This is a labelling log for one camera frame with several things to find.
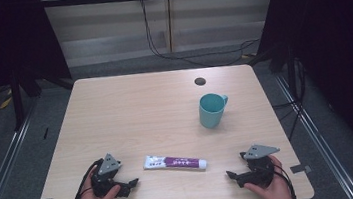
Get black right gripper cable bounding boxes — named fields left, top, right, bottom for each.
left=271, top=161, right=299, bottom=199

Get long black wall cable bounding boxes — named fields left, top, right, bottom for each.
left=139, top=0, right=264, bottom=76

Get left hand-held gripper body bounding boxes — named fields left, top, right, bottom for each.
left=87, top=151, right=126, bottom=199

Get white and purple toothpaste tube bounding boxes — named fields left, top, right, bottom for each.
left=142, top=148, right=209, bottom=178

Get dark round table grommet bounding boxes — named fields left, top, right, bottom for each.
left=193, top=76, right=207, bottom=87

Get yellow floor tape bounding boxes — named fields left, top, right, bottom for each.
left=0, top=88, right=14, bottom=111

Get black metal stand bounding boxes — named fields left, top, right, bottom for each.
left=267, top=44, right=302, bottom=106
left=7, top=66, right=48, bottom=133

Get black floor cables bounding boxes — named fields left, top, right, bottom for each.
left=266, top=58, right=315, bottom=143

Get person's right hand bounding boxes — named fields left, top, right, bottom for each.
left=240, top=152, right=296, bottom=199

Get teal plastic cup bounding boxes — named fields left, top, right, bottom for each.
left=196, top=91, right=232, bottom=131

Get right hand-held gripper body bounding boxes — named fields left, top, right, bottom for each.
left=238, top=141, right=285, bottom=192

